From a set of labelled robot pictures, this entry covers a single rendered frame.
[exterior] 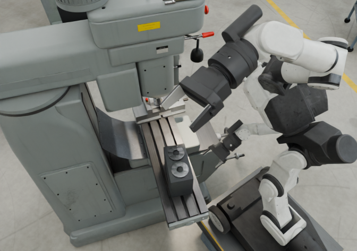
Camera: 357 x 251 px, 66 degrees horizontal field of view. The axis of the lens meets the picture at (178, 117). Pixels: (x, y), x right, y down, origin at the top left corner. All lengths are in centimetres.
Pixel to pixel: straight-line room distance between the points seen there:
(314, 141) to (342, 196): 185
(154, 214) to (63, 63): 155
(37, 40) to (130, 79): 40
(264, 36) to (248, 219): 156
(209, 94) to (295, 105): 71
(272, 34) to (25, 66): 94
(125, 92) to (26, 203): 185
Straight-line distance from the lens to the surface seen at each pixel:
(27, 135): 143
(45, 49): 122
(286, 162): 136
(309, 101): 125
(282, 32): 63
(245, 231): 198
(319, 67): 76
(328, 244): 233
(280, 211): 183
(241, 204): 201
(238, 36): 62
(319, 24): 499
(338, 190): 304
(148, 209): 238
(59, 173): 169
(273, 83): 104
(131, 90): 134
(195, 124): 54
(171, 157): 146
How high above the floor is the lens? 242
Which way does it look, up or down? 52 degrees down
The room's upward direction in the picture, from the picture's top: straight up
